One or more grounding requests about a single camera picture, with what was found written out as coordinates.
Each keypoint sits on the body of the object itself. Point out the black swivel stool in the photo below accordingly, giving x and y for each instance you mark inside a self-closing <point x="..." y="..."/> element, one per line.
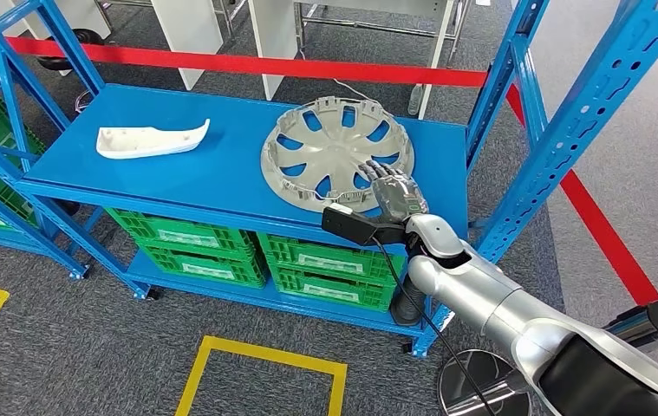
<point x="53" y="63"/>

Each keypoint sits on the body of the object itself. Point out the grey plastic wheel cover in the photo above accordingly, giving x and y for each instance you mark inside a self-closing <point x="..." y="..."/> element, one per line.
<point x="334" y="155"/>

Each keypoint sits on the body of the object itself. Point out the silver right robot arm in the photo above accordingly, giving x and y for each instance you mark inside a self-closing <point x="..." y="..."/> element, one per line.
<point x="506" y="304"/>

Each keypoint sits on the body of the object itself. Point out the chrome stanchion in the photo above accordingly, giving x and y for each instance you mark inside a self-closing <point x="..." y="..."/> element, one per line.
<point x="478" y="384"/>

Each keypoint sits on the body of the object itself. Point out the white table panel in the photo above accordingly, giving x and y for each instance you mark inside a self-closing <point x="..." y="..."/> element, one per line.
<point x="274" y="40"/>
<point x="188" y="34"/>

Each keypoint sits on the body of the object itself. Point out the white cabinet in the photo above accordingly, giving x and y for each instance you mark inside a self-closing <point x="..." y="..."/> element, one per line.
<point x="70" y="14"/>

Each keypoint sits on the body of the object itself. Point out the black ribbed rubber boot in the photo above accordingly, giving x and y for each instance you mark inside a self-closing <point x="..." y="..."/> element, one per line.
<point x="406" y="304"/>

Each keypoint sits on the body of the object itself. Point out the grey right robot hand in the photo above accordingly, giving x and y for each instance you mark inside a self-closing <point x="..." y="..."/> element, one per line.
<point x="400" y="198"/>

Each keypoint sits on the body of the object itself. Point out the clear plastic bottle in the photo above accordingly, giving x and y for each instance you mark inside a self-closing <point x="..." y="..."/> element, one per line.
<point x="414" y="100"/>

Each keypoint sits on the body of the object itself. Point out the white plastic trim part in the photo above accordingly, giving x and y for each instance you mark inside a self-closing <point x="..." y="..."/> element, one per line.
<point x="139" y="143"/>

